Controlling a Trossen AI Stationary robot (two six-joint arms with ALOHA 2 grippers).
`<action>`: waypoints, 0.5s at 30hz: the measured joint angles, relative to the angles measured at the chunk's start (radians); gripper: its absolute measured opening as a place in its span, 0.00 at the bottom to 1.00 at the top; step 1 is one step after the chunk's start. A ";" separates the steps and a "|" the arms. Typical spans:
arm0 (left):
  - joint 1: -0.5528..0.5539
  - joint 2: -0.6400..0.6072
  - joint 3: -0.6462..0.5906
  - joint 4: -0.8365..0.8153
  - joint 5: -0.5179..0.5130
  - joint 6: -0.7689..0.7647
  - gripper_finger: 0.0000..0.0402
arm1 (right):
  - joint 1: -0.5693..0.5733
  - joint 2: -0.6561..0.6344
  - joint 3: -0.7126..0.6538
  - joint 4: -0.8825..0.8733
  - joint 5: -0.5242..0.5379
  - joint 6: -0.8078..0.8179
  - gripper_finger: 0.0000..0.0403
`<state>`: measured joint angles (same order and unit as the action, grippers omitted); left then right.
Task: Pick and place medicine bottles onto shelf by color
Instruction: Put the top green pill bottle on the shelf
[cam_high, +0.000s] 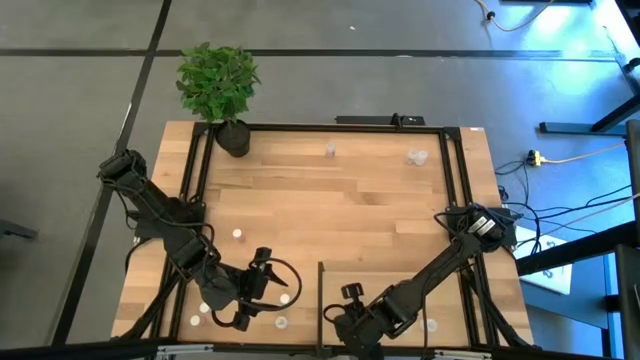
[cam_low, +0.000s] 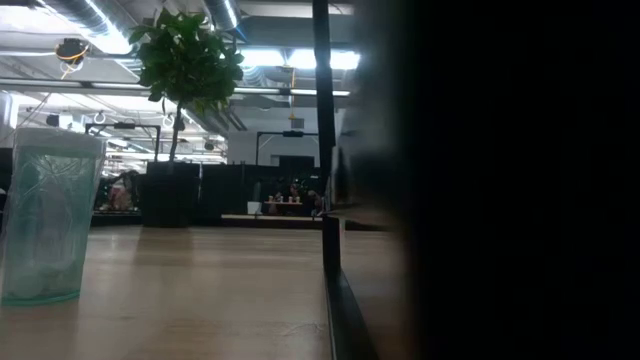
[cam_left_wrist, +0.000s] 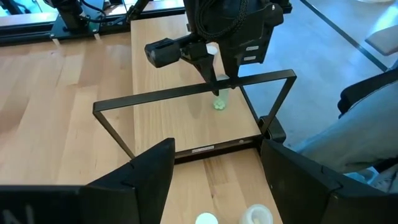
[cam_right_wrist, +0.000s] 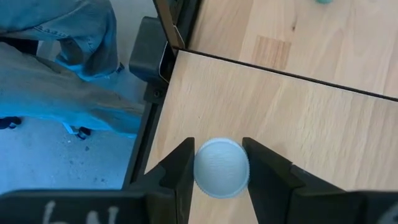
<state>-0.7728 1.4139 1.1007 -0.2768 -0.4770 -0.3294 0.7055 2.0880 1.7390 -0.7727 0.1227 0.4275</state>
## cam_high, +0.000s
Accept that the white paper with blue print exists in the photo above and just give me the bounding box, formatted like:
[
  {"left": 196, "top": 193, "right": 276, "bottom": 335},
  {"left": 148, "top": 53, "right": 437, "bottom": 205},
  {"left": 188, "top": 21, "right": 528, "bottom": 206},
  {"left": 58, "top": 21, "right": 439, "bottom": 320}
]
[{"left": 514, "top": 227, "right": 574, "bottom": 296}]

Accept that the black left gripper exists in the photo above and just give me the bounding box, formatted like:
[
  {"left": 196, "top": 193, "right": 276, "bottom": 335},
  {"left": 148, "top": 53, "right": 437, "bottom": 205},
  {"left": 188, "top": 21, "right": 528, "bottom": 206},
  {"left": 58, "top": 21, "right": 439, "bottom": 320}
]
[{"left": 232, "top": 260, "right": 290, "bottom": 331}]

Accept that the beige cable with black plug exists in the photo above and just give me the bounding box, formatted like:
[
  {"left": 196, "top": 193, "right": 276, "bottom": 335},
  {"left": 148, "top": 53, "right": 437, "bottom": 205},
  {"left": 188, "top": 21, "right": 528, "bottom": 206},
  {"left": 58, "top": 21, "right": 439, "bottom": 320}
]
[{"left": 473, "top": 0, "right": 557, "bottom": 33}]

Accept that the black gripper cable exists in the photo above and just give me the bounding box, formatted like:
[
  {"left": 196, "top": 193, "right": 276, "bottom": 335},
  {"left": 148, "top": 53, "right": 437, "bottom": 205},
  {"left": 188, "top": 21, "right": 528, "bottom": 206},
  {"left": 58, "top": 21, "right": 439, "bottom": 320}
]
[
  {"left": 210, "top": 257, "right": 304, "bottom": 329},
  {"left": 322, "top": 303, "right": 347, "bottom": 325}
]

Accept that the black bar device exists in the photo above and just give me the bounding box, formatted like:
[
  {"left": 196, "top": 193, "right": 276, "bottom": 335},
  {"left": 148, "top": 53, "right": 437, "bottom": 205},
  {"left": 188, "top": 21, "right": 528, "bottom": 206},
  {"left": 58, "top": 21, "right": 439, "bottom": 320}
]
[{"left": 334, "top": 113, "right": 427, "bottom": 127}]

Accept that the black desk beam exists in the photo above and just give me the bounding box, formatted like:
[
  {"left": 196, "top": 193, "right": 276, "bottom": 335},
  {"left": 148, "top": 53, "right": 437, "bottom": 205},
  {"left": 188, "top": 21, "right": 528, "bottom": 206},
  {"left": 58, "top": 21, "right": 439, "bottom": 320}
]
[{"left": 517, "top": 219, "right": 640, "bottom": 276}]

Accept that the dark chair base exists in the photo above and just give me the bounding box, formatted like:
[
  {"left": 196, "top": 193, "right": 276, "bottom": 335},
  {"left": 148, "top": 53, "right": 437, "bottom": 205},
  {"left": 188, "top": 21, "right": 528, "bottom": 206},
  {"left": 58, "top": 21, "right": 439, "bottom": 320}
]
[{"left": 0, "top": 218, "right": 39, "bottom": 242}]

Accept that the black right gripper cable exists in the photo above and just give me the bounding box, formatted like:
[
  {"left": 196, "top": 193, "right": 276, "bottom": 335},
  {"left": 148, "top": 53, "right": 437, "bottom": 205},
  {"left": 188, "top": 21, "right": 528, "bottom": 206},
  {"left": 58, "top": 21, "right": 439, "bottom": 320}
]
[{"left": 322, "top": 303, "right": 347, "bottom": 325}]

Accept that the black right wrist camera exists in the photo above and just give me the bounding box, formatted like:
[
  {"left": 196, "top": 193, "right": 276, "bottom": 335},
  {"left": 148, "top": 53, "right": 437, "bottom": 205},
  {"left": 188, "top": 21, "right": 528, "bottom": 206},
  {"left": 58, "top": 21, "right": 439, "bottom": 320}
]
[{"left": 341, "top": 282, "right": 366, "bottom": 306}]

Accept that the pale floor cable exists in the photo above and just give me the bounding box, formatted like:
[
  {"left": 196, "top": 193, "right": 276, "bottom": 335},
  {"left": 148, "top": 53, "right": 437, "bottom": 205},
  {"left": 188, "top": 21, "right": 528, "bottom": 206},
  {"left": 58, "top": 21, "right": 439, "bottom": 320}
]
[{"left": 542, "top": 192, "right": 640, "bottom": 236}]

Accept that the green artificial plant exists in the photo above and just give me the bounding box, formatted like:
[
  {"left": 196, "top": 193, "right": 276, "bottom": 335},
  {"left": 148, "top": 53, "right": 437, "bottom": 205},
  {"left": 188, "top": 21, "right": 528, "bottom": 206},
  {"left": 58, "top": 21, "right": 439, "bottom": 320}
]
[{"left": 174, "top": 41, "right": 263, "bottom": 124}]

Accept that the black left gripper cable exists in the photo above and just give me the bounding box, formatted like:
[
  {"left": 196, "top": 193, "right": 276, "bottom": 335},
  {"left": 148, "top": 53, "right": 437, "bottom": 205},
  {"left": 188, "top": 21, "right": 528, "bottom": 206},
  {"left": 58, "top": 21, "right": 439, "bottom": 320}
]
[{"left": 210, "top": 257, "right": 304, "bottom": 329}]

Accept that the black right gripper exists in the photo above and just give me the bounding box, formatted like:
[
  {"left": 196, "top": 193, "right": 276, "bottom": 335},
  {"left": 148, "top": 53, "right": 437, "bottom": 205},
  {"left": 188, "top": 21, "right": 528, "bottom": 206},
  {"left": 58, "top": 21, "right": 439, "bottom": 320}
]
[{"left": 333, "top": 302, "right": 386, "bottom": 359}]

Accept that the beige extension cable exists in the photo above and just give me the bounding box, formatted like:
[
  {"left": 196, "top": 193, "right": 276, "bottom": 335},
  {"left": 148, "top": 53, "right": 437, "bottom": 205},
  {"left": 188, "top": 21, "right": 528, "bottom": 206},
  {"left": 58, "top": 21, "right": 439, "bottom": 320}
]
[{"left": 542, "top": 141, "right": 627, "bottom": 165}]

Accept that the black floor cable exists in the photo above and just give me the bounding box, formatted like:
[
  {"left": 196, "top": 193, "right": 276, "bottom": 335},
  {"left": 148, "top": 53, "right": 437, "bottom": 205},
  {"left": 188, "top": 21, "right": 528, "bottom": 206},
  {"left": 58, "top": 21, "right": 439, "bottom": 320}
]
[{"left": 584, "top": 184, "right": 635, "bottom": 207}]

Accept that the black aluminium table frame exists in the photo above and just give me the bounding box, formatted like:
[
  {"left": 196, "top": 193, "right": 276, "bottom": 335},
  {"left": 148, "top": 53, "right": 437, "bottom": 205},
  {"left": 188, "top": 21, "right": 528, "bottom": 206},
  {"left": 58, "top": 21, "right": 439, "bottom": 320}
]
[{"left": 0, "top": 122, "right": 616, "bottom": 360}]

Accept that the black plant pot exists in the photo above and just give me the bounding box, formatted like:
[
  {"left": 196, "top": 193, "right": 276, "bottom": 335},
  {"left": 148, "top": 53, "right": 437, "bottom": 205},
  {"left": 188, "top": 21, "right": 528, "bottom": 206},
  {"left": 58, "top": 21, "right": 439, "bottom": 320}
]
[{"left": 214, "top": 118, "right": 252, "bottom": 159}]

